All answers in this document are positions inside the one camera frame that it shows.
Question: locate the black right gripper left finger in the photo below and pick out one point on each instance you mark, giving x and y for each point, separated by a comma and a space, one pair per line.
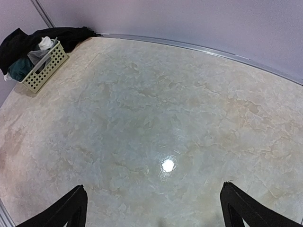
70, 211

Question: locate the teal green garment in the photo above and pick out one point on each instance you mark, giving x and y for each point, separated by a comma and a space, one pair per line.
19, 69

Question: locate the grey garment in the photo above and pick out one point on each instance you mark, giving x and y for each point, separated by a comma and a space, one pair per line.
36, 56

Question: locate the white garment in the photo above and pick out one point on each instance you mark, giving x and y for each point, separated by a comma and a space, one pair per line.
45, 44

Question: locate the left aluminium corner post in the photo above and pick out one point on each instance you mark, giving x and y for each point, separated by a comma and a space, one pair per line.
43, 14

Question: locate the cream perforated plastic basket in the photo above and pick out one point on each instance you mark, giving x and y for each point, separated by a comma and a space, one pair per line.
45, 68

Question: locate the black trousers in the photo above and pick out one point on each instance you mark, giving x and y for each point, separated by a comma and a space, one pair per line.
18, 44

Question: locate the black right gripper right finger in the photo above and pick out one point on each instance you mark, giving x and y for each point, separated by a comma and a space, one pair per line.
239, 208

